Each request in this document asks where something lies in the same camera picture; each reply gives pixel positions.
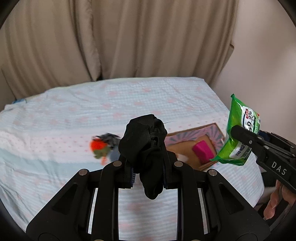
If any green wet wipes pack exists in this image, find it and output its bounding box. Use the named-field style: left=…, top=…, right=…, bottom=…
left=211, top=94, right=260, bottom=166

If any magenta sponge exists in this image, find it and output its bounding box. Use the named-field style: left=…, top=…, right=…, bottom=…
left=192, top=141, right=214, bottom=165

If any brown fluffy plush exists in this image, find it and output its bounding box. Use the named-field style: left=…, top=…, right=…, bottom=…
left=176, top=153, right=189, bottom=163

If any orange fluffy plush carrot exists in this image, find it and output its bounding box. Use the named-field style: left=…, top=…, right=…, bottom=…
left=90, top=136, right=111, bottom=166

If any black sock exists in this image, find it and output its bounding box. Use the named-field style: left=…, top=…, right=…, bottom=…
left=119, top=114, right=167, bottom=200

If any grey fuzzy sock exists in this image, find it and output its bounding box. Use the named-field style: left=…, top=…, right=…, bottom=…
left=109, top=147, right=120, bottom=162

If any person's right hand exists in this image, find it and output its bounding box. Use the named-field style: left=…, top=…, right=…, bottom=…
left=263, top=180, right=295, bottom=219

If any light blue pink bedspread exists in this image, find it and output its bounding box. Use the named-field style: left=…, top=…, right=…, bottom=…
left=1, top=77, right=264, bottom=240

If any beige curtain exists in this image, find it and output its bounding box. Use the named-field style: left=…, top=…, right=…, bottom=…
left=1, top=1, right=238, bottom=99

